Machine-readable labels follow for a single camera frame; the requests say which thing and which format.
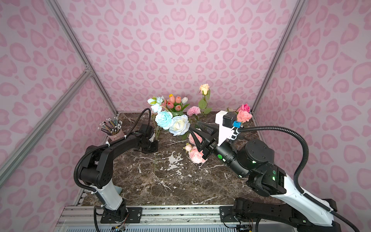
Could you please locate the pink rose stem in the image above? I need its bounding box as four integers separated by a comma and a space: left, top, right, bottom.
225, 110, 252, 123

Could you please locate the pink pen cup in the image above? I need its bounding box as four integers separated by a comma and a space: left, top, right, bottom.
98, 116, 126, 141

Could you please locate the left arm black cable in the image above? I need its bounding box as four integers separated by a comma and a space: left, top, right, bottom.
73, 108, 152, 193

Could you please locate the pink tulip bunch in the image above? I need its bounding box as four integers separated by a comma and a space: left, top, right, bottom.
161, 94, 189, 117

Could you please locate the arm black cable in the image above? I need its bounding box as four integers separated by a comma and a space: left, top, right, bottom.
237, 125, 360, 232
73, 108, 152, 193

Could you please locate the white cream rose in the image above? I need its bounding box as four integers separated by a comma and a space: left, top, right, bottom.
169, 115, 190, 136

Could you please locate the peach rose stem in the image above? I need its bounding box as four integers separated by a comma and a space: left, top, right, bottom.
198, 84, 212, 115

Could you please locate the small teal white flower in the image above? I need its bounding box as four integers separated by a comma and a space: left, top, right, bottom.
147, 96, 164, 113

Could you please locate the magenta rose stem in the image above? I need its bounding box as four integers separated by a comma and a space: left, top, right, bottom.
237, 104, 250, 113

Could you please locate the teal carnation flower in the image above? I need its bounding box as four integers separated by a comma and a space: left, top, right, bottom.
155, 111, 173, 130

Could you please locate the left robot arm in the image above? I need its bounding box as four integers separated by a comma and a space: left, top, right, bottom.
73, 124, 158, 211

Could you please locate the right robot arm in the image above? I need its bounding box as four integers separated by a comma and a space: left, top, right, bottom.
189, 122, 341, 232

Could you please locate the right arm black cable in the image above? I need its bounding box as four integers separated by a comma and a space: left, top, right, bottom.
237, 125, 360, 232

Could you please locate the pink carnation flower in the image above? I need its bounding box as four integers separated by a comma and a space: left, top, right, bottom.
186, 106, 201, 117

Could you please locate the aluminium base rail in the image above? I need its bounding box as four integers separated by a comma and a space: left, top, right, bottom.
53, 204, 279, 232

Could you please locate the large pink peony stem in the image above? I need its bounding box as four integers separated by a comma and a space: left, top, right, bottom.
153, 119, 161, 173

